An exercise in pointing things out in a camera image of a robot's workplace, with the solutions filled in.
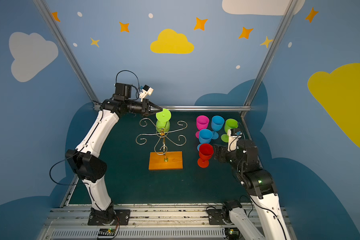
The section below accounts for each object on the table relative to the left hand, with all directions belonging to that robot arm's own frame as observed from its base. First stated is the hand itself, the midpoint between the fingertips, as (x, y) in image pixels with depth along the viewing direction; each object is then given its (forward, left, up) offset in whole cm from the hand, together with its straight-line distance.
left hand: (161, 109), depth 73 cm
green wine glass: (-3, -1, -7) cm, 8 cm away
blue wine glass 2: (+10, -34, -21) cm, 41 cm away
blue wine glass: (+1, -26, -25) cm, 36 cm away
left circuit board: (-48, +26, -39) cm, 67 cm away
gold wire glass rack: (-21, -2, -3) cm, 21 cm away
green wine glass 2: (+10, -43, -22) cm, 49 cm away
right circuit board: (-48, -37, -39) cm, 72 cm away
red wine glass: (-8, -26, -26) cm, 37 cm away
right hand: (-16, -30, -6) cm, 35 cm away
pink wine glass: (+10, -24, -21) cm, 33 cm away
